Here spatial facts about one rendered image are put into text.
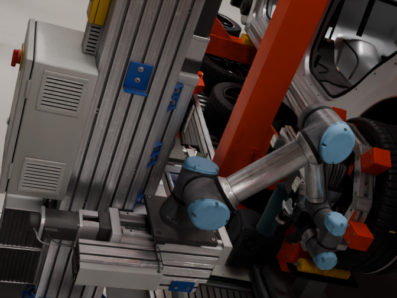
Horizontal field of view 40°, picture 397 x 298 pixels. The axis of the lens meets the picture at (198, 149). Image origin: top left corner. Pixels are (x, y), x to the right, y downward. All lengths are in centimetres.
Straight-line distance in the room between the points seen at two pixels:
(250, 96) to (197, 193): 104
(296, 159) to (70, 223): 73
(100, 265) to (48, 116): 47
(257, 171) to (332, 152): 22
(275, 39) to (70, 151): 115
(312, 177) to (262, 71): 81
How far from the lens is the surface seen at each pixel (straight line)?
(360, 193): 216
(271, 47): 250
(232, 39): 455
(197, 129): 362
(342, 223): 187
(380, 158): 213
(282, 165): 160
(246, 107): 259
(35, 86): 163
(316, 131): 160
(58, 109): 166
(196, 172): 169
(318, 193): 191
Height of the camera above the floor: 186
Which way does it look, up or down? 27 degrees down
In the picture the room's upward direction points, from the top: 22 degrees clockwise
